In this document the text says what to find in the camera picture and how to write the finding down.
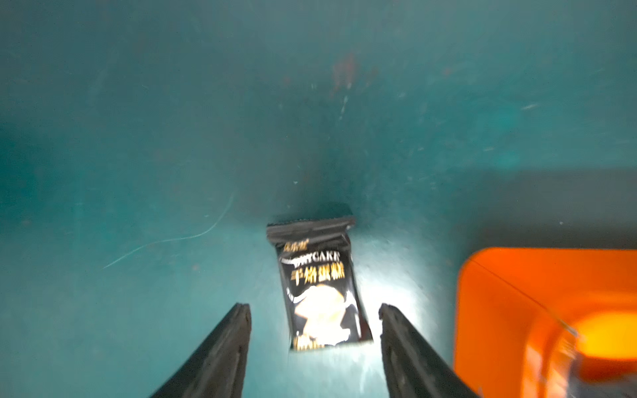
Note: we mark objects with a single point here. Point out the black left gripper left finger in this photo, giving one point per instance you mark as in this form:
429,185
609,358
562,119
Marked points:
218,366

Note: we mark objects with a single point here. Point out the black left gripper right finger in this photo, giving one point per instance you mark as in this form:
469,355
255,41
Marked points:
412,367

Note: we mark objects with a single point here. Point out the black drycake packet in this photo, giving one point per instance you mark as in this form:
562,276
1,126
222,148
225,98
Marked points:
316,271

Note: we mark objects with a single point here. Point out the orange plastic storage box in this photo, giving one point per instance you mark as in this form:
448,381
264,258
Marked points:
547,323

